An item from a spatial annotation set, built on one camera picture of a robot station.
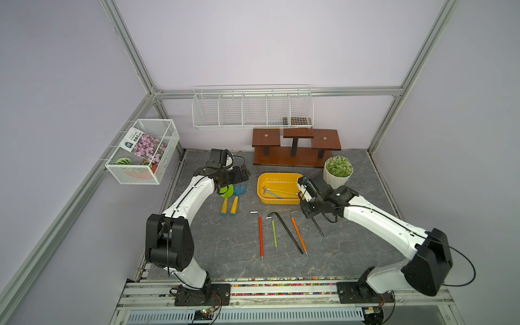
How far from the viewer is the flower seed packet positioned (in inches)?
28.7

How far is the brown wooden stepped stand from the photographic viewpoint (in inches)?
39.8

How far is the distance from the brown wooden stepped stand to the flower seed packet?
46cm
